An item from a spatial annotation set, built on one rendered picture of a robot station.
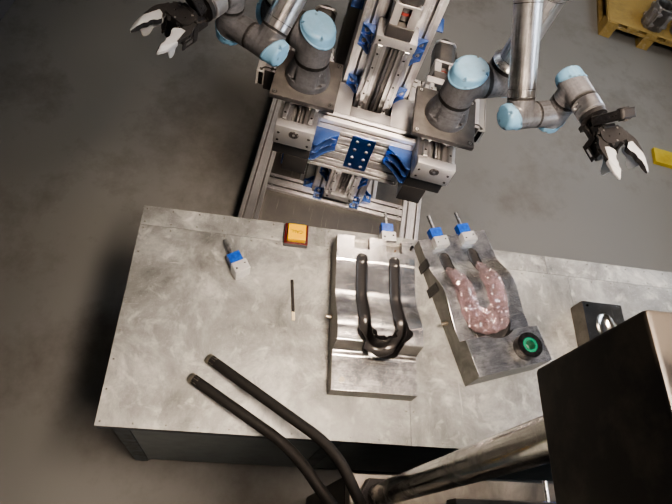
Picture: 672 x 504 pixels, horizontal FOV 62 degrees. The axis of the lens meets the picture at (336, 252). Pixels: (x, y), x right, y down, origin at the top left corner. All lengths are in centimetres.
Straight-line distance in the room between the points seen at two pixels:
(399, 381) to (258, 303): 49
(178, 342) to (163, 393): 15
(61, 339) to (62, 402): 27
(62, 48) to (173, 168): 99
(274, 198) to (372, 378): 125
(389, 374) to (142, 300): 77
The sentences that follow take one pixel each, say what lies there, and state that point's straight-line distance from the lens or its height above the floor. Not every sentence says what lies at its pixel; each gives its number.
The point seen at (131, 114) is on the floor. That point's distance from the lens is 322.
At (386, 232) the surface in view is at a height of 85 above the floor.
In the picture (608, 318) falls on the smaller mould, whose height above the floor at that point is 86.
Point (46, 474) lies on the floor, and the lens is 250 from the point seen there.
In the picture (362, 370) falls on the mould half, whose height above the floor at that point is 86.
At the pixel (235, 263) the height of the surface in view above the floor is 85.
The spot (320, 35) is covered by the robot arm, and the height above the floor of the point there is 126.
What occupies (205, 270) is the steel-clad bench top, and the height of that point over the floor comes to 80.
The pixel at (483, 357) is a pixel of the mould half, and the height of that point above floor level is 91.
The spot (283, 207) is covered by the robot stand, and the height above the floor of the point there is 21.
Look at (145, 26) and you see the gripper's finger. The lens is 146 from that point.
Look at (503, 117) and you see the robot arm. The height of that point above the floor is 134.
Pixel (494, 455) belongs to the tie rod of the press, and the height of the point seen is 159.
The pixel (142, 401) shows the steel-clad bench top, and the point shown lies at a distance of 166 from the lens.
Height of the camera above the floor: 241
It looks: 59 degrees down
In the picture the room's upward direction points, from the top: 23 degrees clockwise
